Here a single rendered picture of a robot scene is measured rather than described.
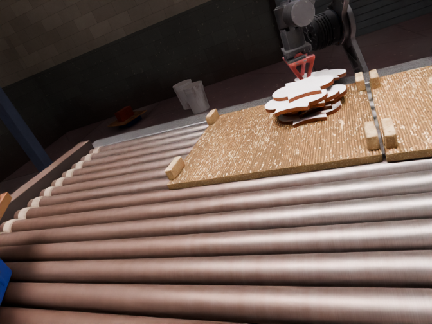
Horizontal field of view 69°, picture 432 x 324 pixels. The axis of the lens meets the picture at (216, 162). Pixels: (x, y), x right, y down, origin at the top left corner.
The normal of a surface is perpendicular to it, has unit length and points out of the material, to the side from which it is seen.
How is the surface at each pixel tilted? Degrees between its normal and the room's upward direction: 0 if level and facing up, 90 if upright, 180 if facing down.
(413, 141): 0
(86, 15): 90
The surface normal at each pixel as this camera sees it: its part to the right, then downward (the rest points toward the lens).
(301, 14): 0.17, 0.38
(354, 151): -0.35, -0.83
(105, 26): -0.16, 0.51
